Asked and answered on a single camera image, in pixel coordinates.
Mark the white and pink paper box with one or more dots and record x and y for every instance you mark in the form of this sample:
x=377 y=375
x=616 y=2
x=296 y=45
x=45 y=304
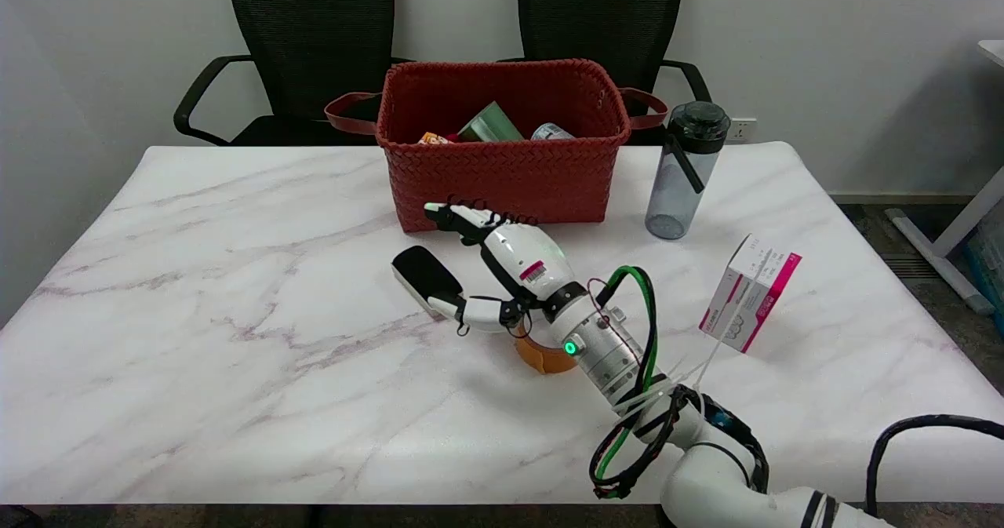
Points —
x=754 y=293

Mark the grey water bottle black lid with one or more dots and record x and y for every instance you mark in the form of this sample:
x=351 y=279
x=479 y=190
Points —
x=678 y=183

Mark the silver tin can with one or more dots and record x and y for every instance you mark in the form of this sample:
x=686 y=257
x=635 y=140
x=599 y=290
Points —
x=551 y=132

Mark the white wall socket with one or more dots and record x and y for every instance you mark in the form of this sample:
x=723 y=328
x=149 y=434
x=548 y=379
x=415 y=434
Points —
x=742 y=129

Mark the green carton box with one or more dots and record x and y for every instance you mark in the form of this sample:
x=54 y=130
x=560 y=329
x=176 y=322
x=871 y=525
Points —
x=490 y=126

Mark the white desk frame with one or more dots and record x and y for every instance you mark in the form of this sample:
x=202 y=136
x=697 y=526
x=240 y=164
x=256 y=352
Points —
x=961 y=234

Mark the blue storage bin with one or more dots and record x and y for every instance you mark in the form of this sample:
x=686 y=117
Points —
x=990 y=269

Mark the orange tape roll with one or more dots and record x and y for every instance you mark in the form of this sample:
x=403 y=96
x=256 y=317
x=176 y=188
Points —
x=541 y=359

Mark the red woven basket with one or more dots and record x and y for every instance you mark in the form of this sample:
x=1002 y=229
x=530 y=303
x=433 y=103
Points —
x=502 y=175

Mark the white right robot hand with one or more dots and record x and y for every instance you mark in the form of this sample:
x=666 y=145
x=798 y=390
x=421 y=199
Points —
x=522 y=257

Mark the orange snack packet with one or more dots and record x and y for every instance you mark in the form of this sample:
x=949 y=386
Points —
x=433 y=139

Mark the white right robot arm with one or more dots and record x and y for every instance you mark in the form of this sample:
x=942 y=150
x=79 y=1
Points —
x=604 y=351

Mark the black whiteboard eraser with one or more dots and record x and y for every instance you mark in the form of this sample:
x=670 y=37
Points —
x=423 y=273

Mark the black mesh office chair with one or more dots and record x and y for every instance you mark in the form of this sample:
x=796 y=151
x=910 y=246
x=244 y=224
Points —
x=314 y=34
x=600 y=18

